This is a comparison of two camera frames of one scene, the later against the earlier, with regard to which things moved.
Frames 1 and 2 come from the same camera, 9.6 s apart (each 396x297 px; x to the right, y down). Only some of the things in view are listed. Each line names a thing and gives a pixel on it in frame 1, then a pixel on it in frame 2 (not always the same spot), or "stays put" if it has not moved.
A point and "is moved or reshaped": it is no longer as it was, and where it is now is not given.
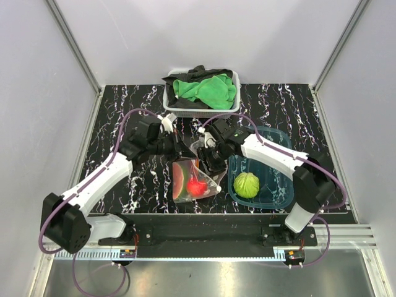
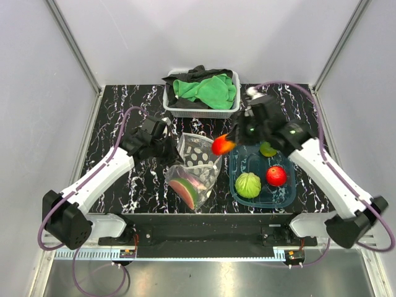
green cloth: x=218 y=92 stays put
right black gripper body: x=214 y=157 -> x=249 y=133
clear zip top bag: x=190 y=180 is moved or reshaped
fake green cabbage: x=246 y=184 stays put
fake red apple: x=196 y=189 -> x=276 y=176
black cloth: x=193 y=75 stays put
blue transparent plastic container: x=276 y=187 stays put
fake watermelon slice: x=177 y=179 -> x=184 y=187
